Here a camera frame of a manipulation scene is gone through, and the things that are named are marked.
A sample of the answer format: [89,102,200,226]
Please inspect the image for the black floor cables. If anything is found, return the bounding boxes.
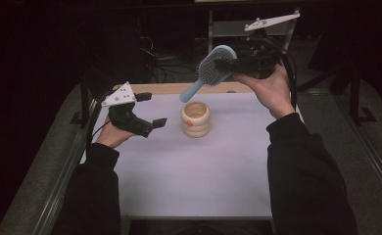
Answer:
[136,19,198,83]

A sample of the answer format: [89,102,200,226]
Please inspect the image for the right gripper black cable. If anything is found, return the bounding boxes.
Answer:
[276,48,300,111]

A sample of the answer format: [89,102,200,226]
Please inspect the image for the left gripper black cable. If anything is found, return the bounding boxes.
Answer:
[84,92,116,156]

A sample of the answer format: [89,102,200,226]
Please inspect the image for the person's right hand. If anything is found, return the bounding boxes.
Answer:
[232,63,297,120]

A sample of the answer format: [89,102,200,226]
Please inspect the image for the black floor stand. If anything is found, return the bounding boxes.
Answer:
[329,63,378,125]
[69,77,93,125]

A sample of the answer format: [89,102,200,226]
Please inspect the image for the person's left hand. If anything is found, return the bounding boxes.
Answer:
[95,116,136,150]

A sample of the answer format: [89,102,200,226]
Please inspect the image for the light blue hairbrush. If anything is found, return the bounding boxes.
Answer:
[178,44,238,104]

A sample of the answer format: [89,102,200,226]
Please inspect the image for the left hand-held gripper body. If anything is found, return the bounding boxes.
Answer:
[100,81,155,139]

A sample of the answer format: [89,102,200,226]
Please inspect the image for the cream ringed duck cup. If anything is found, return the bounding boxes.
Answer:
[180,101,212,139]

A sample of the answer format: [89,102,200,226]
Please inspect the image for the white table cover sheet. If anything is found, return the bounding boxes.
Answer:
[80,92,306,218]

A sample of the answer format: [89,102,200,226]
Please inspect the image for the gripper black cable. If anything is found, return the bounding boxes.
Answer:
[84,92,116,156]
[276,48,300,111]

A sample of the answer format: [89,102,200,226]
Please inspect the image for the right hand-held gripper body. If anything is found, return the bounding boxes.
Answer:
[236,9,302,80]

